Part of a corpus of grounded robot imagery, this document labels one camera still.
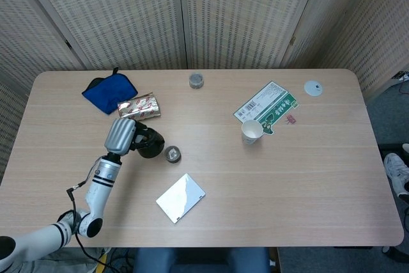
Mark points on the small patterned round jar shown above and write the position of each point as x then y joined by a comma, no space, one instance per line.
196,81

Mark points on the green white flat package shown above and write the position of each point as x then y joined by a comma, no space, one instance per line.
268,100

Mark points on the blue padded seat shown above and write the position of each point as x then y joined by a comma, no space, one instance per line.
204,263

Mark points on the red binder clip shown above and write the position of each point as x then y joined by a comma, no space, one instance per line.
291,119

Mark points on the white round disc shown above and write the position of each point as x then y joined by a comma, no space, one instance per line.
313,88

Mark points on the silver foil packet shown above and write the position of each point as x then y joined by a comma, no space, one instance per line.
139,108

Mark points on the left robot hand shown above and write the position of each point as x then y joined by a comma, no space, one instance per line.
119,135

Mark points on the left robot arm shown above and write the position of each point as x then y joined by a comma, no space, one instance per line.
99,190

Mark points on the olive green cloth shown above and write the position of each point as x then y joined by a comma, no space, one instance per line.
64,261

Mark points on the woven folding screen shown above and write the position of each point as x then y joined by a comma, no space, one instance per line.
128,14

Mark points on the black teapot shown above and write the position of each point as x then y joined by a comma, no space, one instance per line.
153,145

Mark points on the white sneaker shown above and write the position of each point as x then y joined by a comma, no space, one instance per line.
396,170
405,148

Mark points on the blue cloth pouch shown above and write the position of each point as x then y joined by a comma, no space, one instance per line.
108,90

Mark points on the white paper cup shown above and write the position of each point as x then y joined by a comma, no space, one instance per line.
250,129

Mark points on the silver folding mirror case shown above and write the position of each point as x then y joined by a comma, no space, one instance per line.
180,198

